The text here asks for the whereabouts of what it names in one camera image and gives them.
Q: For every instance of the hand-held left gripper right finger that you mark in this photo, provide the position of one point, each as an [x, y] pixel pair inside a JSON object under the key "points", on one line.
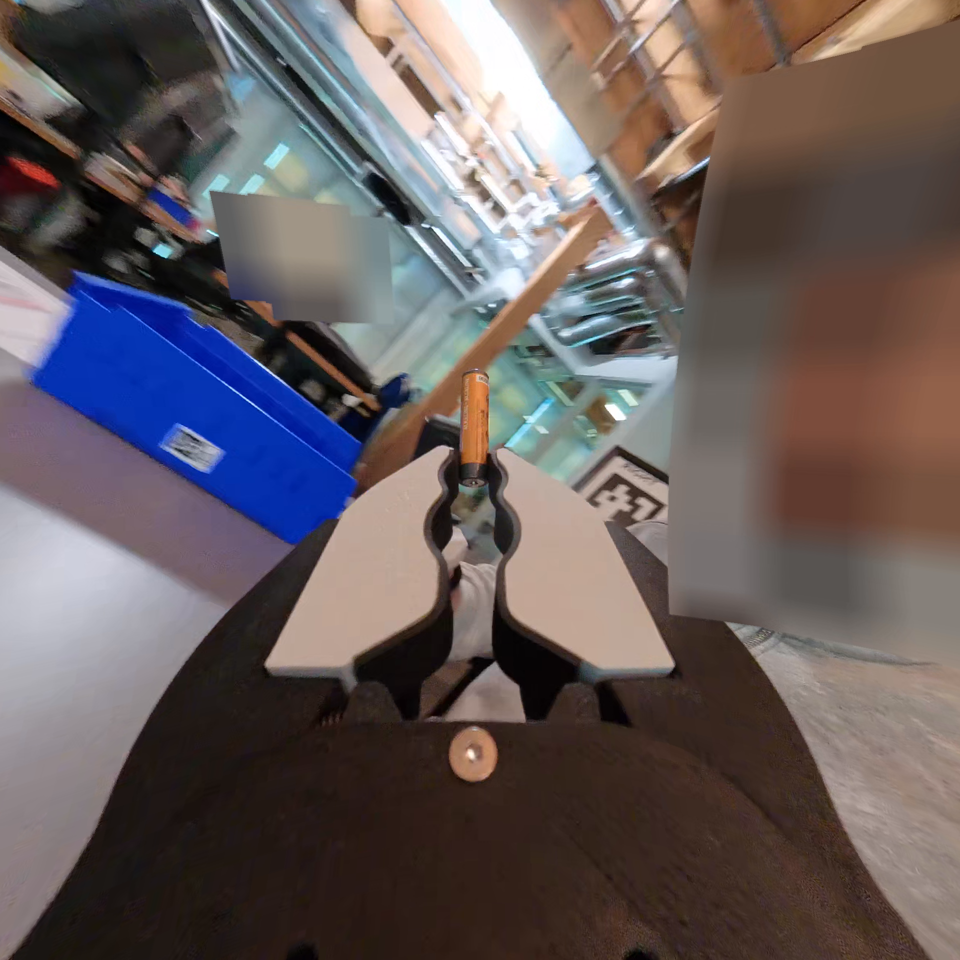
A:
{"points": [[577, 585]]}

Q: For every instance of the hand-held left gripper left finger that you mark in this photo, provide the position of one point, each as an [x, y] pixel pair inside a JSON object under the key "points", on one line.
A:
{"points": [[360, 577]]}

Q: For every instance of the orange battery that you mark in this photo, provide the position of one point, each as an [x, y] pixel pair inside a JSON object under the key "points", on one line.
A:
{"points": [[474, 420]]}

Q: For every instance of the blue labelled plastic bin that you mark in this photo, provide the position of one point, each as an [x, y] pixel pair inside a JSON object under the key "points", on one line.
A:
{"points": [[187, 405]]}

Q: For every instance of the framed marker board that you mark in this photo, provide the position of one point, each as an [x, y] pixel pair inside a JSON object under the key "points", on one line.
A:
{"points": [[622, 487]]}

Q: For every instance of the wooden beam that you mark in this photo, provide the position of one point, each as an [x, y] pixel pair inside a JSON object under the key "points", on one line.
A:
{"points": [[510, 315]]}

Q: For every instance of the person's grey hoodie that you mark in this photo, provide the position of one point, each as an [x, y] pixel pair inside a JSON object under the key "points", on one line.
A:
{"points": [[862, 750]]}

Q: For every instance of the silver duct pipes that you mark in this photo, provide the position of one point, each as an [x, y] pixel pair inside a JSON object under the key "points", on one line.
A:
{"points": [[615, 300]]}

